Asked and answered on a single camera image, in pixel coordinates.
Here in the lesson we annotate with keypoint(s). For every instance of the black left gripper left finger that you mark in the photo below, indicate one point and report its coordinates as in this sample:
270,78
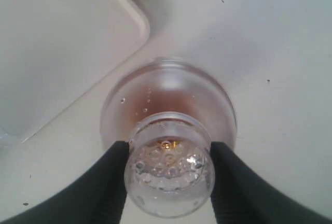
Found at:
98,196

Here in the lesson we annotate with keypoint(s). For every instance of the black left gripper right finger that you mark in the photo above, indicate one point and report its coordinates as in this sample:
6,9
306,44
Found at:
241,196

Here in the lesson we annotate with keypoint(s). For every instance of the clear plastic shaker lid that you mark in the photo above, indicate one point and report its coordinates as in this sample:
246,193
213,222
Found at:
169,112

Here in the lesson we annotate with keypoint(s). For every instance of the white rectangular tray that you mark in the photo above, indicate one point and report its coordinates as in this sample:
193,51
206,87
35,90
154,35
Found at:
53,51

